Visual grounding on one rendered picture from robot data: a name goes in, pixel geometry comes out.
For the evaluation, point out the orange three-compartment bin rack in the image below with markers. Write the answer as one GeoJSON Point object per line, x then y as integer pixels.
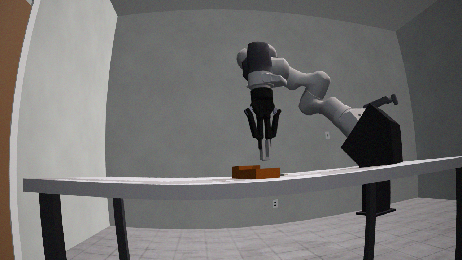
{"type": "Point", "coordinates": [254, 172]}

